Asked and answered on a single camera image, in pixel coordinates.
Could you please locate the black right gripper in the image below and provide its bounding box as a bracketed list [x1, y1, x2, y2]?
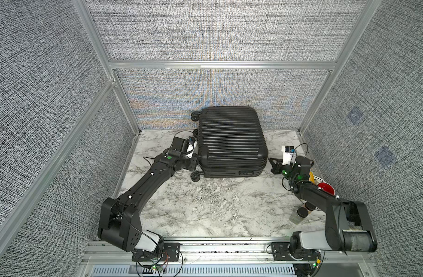
[269, 156, 298, 184]

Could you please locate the black ribbed hard-shell suitcase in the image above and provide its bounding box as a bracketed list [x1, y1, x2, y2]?
[191, 106, 269, 182]

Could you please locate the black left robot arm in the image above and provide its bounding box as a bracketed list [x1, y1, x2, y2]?
[98, 136, 197, 252]

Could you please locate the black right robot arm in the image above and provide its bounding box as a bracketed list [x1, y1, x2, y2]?
[269, 156, 378, 256]

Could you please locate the white patterned plate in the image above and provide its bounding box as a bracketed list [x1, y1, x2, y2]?
[314, 175, 327, 186]

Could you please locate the red and white cup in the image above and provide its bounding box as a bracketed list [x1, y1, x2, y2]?
[317, 182, 336, 196]

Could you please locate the black-capped small bottle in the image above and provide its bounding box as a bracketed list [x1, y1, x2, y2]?
[304, 202, 316, 214]

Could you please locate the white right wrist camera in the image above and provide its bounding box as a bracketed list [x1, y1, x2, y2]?
[281, 145, 295, 166]

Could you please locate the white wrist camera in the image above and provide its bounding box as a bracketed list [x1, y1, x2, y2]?
[281, 145, 295, 166]
[186, 137, 197, 158]

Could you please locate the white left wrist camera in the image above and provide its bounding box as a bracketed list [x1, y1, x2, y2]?
[186, 137, 197, 158]

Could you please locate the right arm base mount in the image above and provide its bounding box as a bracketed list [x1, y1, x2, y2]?
[268, 242, 321, 262]

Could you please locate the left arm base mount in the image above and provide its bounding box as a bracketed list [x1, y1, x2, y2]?
[132, 242, 181, 263]

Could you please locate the aluminium front rail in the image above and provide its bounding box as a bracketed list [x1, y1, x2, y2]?
[77, 237, 378, 277]

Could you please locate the aluminium cage frame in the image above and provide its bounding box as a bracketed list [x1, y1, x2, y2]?
[0, 0, 382, 260]

